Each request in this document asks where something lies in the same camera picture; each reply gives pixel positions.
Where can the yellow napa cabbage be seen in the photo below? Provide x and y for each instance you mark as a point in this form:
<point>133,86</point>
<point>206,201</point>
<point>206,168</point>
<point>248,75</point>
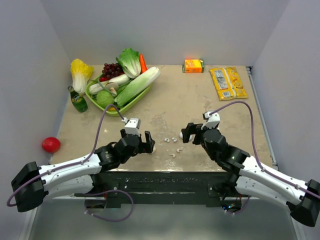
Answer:
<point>81,73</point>

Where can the orange carrot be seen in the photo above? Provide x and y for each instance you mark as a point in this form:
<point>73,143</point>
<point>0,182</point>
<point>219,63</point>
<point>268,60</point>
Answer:
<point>143,65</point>

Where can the round green cabbage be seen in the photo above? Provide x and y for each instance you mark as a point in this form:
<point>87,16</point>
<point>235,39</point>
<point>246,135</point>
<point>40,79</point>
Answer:
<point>104,98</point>

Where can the purple grapes bunch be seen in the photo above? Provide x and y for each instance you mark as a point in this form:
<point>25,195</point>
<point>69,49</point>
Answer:
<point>111,70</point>

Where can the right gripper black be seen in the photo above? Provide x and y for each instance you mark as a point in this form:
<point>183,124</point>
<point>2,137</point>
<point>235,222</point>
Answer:
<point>192,128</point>

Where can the orange juice box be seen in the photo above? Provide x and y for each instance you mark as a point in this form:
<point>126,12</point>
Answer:
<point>193,66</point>

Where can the green glass bottle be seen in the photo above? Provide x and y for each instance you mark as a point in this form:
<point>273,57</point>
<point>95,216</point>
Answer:
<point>77,100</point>

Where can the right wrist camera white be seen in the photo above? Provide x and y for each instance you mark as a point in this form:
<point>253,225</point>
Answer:
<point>212,121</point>

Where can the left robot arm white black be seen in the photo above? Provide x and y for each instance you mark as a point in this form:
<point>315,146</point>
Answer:
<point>34,183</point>

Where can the white charging case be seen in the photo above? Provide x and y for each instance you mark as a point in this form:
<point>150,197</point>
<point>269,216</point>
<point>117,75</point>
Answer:
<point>181,136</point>

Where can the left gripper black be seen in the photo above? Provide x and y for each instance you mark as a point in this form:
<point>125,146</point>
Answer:
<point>149,142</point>

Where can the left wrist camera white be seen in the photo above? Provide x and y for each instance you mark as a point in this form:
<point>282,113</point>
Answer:
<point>132,126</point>

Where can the white radish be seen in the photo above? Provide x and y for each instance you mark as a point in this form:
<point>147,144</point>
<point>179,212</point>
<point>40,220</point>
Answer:
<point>97,87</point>

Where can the yellow snack packet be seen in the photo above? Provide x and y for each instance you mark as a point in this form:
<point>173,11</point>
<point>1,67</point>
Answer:
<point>227,83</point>

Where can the red chili pepper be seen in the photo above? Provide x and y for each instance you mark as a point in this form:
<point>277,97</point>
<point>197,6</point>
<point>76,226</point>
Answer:
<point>103,79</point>

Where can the red tomato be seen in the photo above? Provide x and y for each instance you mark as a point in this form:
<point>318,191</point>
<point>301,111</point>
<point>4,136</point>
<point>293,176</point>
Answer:
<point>51,145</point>

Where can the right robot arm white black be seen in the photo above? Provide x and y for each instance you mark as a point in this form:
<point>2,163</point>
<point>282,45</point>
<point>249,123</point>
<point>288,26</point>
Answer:
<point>248,177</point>

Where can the green plastic basket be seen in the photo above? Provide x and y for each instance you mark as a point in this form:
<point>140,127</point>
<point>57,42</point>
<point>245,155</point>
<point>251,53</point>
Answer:
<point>122,110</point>

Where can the long green napa cabbage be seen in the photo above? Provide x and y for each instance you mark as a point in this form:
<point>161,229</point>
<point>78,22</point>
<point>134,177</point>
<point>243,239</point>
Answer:
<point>136,86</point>

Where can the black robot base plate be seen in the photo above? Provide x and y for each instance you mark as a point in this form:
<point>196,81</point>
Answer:
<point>212,189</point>

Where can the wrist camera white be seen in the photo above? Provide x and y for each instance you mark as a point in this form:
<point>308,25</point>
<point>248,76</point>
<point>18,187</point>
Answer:
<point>132,126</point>
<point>212,121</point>

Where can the green lettuce head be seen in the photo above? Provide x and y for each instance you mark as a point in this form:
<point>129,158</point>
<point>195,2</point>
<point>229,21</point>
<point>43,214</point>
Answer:
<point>129,60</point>

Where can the beige mushroom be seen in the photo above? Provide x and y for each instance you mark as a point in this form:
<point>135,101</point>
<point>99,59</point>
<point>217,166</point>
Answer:
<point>112,88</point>

